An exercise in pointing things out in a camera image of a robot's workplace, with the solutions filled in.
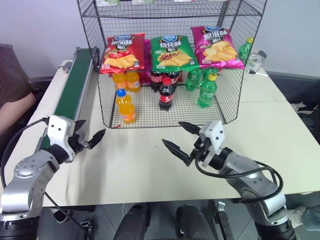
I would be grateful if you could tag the green white snack package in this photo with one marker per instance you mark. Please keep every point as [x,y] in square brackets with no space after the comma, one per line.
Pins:
[142,1]
[110,2]

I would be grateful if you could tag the red potato chips bag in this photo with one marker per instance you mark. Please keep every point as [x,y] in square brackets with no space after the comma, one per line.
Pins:
[122,53]

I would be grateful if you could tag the green potato chips bag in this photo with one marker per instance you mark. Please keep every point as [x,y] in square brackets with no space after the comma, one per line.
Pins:
[172,53]

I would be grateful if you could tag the orange soda bottle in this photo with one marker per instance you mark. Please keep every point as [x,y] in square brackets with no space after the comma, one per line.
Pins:
[133,82]
[126,107]
[118,81]

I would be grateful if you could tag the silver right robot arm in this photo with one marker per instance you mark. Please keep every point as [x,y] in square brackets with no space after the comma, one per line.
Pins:
[250,180]

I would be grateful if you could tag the black and white shoe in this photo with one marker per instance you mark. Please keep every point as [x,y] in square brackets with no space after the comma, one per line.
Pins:
[303,107]

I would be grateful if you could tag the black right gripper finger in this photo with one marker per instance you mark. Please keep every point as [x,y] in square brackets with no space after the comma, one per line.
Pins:
[178,153]
[191,128]

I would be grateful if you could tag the white handheld device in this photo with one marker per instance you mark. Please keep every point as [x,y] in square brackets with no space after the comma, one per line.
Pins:
[257,60]

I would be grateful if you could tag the dark rounded shape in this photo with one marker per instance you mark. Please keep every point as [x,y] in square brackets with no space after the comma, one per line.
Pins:
[195,222]
[132,222]

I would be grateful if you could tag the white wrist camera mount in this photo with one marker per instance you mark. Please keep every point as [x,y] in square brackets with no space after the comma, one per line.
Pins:
[215,132]
[58,128]

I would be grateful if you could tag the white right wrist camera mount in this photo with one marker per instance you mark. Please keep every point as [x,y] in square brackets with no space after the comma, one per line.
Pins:
[215,132]

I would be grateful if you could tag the pink snack bag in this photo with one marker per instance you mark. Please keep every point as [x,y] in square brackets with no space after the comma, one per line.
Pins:
[147,62]

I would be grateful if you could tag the cola bottle red label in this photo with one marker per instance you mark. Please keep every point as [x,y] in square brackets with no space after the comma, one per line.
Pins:
[173,77]
[167,96]
[156,81]

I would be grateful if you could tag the black table leg bracket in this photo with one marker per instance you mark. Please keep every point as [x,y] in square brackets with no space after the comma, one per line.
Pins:
[223,220]

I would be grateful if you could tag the green conveyor belt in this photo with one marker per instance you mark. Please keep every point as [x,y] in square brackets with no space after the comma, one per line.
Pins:
[72,82]

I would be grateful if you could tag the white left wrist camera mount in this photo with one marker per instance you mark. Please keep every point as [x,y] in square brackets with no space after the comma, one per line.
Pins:
[58,128]

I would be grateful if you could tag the green lemon soda bottle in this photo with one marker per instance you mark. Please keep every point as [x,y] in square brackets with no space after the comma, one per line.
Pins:
[208,71]
[208,92]
[244,51]
[192,80]

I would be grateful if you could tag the magenta potato chips bag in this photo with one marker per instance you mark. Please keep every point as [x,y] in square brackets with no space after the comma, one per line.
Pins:
[217,47]

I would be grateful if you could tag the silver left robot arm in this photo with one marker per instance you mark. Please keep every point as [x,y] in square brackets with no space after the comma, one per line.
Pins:
[23,185]

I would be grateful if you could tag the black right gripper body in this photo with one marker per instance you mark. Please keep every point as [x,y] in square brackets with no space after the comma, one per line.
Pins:
[201,147]

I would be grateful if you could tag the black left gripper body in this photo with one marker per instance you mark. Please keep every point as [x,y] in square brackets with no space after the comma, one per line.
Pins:
[78,143]

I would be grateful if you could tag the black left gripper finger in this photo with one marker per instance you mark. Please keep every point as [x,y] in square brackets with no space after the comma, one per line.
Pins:
[97,138]
[80,125]

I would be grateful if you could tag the person in brown shirt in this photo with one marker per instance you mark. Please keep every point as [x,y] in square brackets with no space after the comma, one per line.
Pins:
[12,82]

